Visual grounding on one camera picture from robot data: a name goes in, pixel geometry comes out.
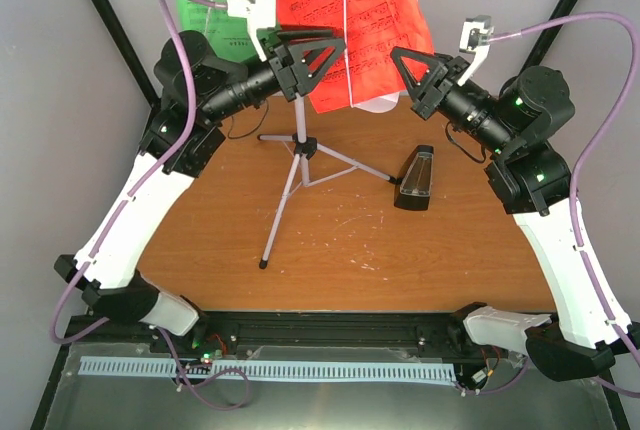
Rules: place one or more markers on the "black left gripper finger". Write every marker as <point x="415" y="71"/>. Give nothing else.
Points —
<point x="304" y="34"/>
<point x="312" y="59"/>

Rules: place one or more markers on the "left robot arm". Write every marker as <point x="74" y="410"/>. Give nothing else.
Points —
<point x="200" y="90"/>

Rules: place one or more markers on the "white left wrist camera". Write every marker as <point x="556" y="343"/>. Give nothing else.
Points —
<point x="259" y="15"/>

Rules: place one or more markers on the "light blue cable duct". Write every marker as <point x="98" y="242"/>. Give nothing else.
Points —
<point x="274" y="371"/>

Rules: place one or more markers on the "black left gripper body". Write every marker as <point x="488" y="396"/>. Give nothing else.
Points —
<point x="278" y="56"/>

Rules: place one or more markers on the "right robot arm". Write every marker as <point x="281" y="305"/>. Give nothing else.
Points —
<point x="532" y="182"/>

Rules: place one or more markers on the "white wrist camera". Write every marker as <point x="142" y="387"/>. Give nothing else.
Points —
<point x="475" y="35"/>
<point x="259" y="15"/>

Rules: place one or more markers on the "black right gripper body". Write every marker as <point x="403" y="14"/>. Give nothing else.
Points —
<point x="430" y="98"/>

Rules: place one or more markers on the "black metronome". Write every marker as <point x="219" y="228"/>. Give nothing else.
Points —
<point x="413" y="185"/>

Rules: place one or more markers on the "black aluminium frame rail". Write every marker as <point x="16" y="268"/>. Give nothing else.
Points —
<point x="436" y="335"/>

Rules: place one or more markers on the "red music sheet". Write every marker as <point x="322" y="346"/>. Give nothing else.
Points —
<point x="365" y="76"/>

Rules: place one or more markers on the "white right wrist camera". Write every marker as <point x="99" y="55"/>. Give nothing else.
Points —
<point x="475" y="35"/>

